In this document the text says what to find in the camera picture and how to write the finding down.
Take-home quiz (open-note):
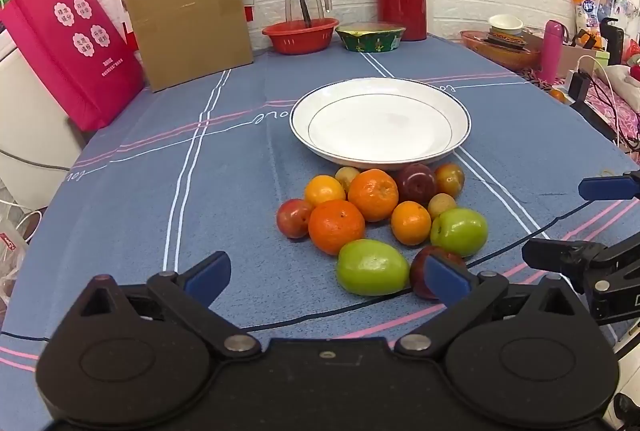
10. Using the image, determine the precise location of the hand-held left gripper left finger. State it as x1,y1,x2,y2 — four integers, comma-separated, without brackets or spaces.
75,251,262,359

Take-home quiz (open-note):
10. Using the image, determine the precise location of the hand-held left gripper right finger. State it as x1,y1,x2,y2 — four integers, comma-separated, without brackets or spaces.
395,255,581,359

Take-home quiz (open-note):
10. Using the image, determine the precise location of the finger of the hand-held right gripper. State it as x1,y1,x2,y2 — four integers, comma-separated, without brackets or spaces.
578,171,640,202
521,237,640,280

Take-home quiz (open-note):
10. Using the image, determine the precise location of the dark red plum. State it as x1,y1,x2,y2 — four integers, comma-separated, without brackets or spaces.
409,245,468,301
397,163,439,206

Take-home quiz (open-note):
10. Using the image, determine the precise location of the round green apple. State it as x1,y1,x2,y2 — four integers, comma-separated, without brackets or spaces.
430,208,489,258

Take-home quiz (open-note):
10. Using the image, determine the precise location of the small tan longan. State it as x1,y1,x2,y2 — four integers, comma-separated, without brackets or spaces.
427,193,457,220
334,166,361,192

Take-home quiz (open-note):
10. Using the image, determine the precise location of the large green apple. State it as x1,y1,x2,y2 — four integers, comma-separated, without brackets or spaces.
336,239,411,297

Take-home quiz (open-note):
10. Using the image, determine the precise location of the red yellow plum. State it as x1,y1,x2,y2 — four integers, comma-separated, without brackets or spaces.
434,163,466,198

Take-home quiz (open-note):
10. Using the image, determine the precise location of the bumpy mandarin orange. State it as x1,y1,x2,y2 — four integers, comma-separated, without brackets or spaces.
347,168,399,223

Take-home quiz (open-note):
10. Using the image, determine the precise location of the large orange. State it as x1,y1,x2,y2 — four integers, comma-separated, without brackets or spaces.
308,199,366,256

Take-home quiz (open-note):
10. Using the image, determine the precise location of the small yellow orange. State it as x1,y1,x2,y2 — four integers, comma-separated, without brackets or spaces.
304,175,347,208

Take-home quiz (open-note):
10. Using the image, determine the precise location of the white plate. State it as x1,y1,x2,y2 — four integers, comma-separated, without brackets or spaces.
290,78,472,170

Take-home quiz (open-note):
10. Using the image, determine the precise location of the blue striped tablecloth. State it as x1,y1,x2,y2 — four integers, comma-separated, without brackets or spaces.
0,33,640,431

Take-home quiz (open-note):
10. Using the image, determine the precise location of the black charger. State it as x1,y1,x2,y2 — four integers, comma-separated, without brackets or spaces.
568,69,593,102

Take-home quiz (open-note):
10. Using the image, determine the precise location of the pink bottle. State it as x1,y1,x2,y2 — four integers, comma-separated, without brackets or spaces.
537,19,566,85

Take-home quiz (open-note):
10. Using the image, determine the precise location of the orange tray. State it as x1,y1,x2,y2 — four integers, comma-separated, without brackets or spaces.
460,29,543,70

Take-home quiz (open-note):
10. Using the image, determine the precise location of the orange snack packet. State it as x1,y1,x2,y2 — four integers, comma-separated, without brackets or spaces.
570,0,602,42

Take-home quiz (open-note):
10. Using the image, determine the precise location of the plastic bag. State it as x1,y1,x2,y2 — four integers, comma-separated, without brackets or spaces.
0,201,46,312

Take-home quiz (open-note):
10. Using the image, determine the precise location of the white appliance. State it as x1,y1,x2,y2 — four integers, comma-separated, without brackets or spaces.
0,36,86,212

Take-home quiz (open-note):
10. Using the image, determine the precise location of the cardboard box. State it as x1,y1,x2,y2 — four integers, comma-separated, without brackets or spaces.
122,0,255,93

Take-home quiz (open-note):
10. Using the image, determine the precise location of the green patterned bowl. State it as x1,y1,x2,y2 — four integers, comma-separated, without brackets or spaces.
335,24,407,53

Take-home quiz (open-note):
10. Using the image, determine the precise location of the red plastic basket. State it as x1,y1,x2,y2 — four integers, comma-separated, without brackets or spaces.
262,18,339,56

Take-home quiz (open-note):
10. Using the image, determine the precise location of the pink tote bag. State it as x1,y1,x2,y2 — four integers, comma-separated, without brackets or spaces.
0,0,146,132

